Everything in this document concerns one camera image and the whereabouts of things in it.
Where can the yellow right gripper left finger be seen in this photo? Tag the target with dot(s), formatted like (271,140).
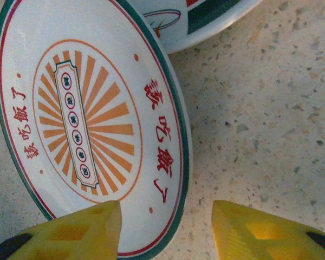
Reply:
(70,238)

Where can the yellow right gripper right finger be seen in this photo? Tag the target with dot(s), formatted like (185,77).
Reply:
(254,238)

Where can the orange sunburst plate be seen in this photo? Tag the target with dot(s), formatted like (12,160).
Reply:
(111,116)

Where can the wide green rim plate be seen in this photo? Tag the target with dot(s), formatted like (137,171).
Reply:
(195,35)

